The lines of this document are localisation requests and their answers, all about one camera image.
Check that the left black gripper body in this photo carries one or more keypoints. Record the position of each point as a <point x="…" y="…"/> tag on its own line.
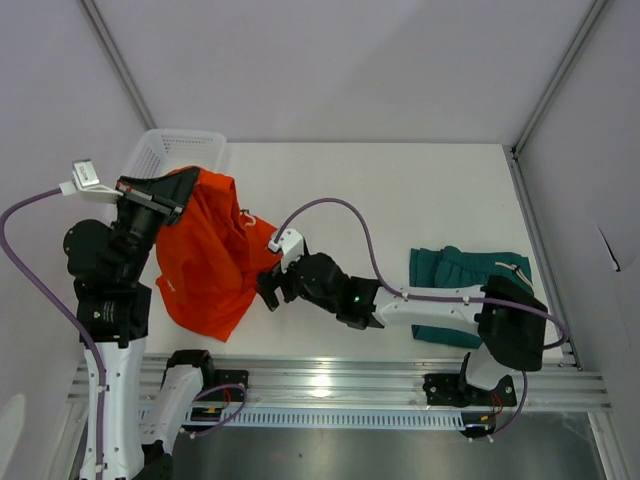
<point x="140" y="226"/>

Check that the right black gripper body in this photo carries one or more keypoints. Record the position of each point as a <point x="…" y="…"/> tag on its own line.
<point x="292" y="286"/>

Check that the orange shorts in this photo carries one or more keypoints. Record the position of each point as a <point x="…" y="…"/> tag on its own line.
<point x="209" y="261"/>

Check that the green shorts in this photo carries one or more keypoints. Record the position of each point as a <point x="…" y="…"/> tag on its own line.
<point x="453" y="268"/>

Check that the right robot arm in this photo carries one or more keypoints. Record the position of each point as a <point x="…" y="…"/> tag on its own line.
<point x="508" y="322"/>

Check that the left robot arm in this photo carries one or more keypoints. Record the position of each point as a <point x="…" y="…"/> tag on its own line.
<point x="106" y="262"/>

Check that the white plastic basket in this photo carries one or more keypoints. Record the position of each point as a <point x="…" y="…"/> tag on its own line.
<point x="160" y="151"/>

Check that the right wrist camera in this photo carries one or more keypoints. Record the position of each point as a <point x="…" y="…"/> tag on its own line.
<point x="289" y="243"/>

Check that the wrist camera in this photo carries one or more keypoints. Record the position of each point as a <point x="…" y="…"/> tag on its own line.
<point x="289" y="243"/>
<point x="86" y="183"/>

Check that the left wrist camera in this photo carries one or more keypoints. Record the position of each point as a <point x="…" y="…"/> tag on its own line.
<point x="86" y="183"/>

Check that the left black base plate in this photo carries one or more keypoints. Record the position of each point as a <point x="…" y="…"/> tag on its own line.
<point x="226" y="377"/>

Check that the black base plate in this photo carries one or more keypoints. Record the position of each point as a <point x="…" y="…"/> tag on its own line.
<point x="453" y="390"/>
<point x="226" y="377"/>

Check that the aluminium mounting rail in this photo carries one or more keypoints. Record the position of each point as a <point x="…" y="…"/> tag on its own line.
<point x="323" y="382"/>

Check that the white slotted cable duct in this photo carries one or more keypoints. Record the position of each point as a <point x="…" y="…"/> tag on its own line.
<point x="413" y="418"/>

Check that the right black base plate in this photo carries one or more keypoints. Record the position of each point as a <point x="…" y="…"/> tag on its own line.
<point x="453" y="390"/>

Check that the left aluminium frame post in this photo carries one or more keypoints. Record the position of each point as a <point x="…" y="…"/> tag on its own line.
<point x="107" y="43"/>

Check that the aluminium frame post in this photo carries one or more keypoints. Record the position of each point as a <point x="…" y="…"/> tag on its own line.
<point x="570" y="57"/>
<point x="107" y="43"/>

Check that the right table edge rail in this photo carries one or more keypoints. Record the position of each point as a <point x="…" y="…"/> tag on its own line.
<point x="547" y="281"/>

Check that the right aluminium frame post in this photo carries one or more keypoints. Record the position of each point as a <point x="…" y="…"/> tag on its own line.
<point x="570" y="57"/>

